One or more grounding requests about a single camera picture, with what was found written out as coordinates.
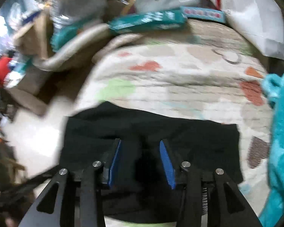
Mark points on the heart patterned quilt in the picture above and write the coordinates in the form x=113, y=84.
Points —
x=205, y=71

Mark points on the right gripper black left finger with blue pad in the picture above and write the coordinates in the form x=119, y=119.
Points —
x=56, y=204

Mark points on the clear plastic bag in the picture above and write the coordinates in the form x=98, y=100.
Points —
x=68, y=12

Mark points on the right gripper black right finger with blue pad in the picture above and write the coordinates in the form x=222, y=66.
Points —
x=209, y=197

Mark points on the black pants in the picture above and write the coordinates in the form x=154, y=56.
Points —
x=140, y=191

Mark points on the white paper shopping bag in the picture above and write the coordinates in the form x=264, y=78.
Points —
x=259, y=21

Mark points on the brown cardboard box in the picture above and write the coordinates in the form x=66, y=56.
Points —
x=34, y=37

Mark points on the red cloth item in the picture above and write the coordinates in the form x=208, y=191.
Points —
x=4, y=68

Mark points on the green wet wipes pack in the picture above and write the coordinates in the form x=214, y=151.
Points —
x=136, y=23

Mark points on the teal fleece blanket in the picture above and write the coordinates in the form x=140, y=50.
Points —
x=273, y=88

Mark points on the beige cushion pad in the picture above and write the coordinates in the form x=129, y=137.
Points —
x=76, y=52

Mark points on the teal patterned flat box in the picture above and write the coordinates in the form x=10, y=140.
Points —
x=204, y=13

